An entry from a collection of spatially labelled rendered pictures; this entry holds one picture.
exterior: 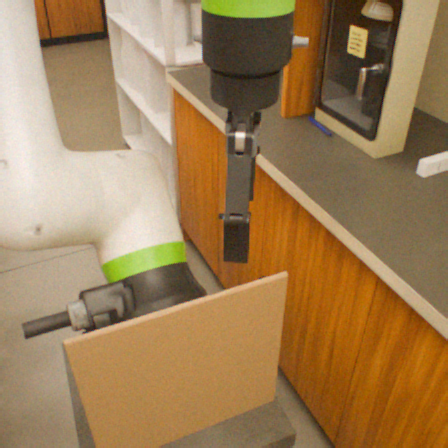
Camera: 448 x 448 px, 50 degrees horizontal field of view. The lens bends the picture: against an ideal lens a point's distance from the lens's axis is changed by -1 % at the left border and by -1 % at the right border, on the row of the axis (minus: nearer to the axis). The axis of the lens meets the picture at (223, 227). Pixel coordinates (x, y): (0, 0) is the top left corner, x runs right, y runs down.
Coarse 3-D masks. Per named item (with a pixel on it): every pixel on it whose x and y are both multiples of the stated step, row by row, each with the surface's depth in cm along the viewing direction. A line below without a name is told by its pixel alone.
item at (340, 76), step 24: (336, 0) 140; (360, 0) 131; (384, 0) 124; (336, 24) 143; (360, 24) 134; (384, 24) 126; (336, 48) 146; (384, 48) 128; (336, 72) 149; (384, 72) 130; (336, 96) 152; (336, 120) 155; (360, 120) 144
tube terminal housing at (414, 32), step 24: (408, 0) 119; (432, 0) 122; (408, 24) 123; (432, 24) 126; (408, 48) 127; (408, 72) 132; (384, 96) 135; (408, 96) 137; (384, 120) 138; (408, 120) 142; (360, 144) 149; (384, 144) 144
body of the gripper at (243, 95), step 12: (216, 72) 50; (276, 72) 50; (216, 84) 50; (228, 84) 49; (240, 84) 48; (252, 84) 48; (264, 84) 49; (276, 84) 50; (216, 96) 51; (228, 96) 49; (240, 96) 49; (252, 96) 49; (264, 96) 50; (276, 96) 51; (228, 108) 50; (240, 108) 50; (252, 108) 50; (264, 108) 51; (240, 120) 51; (252, 120) 51; (252, 132) 53
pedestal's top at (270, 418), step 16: (64, 352) 87; (80, 400) 79; (80, 416) 77; (240, 416) 77; (256, 416) 77; (272, 416) 77; (80, 432) 75; (208, 432) 75; (224, 432) 75; (240, 432) 75; (256, 432) 75; (272, 432) 75; (288, 432) 75
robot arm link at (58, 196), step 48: (0, 0) 58; (0, 48) 57; (0, 96) 57; (48, 96) 62; (0, 144) 56; (48, 144) 59; (0, 192) 55; (48, 192) 57; (96, 192) 62; (0, 240) 57; (48, 240) 59
